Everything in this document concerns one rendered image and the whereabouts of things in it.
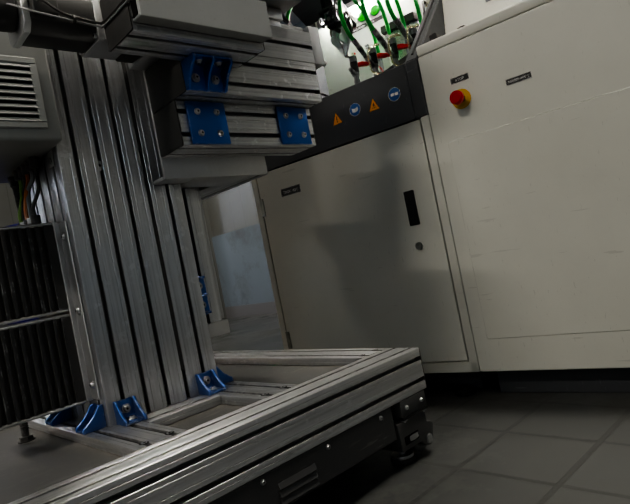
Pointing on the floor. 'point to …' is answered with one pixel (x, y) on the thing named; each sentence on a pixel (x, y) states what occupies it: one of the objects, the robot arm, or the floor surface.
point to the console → (551, 189)
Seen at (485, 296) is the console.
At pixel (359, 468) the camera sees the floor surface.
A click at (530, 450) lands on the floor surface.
